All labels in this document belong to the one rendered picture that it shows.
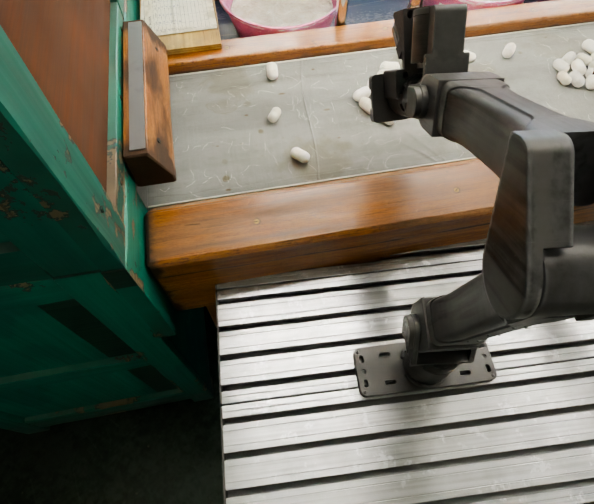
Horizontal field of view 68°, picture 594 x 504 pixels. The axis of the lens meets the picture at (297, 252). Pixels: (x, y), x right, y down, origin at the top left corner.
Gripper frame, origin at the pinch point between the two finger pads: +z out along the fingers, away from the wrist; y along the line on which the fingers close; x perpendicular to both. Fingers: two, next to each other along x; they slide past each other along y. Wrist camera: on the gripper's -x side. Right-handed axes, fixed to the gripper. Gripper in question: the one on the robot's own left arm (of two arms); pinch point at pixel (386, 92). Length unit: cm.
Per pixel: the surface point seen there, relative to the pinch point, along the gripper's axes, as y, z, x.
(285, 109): 15.3, 10.8, 1.3
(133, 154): 39.0, -9.7, 2.8
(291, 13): 9.2, 32.3, -16.2
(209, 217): 30.8, -8.1, 13.7
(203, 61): 28.7, 19.3, -8.6
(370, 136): 1.9, 3.7, 7.1
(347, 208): 10.1, -9.8, 15.1
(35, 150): 41, -35, -2
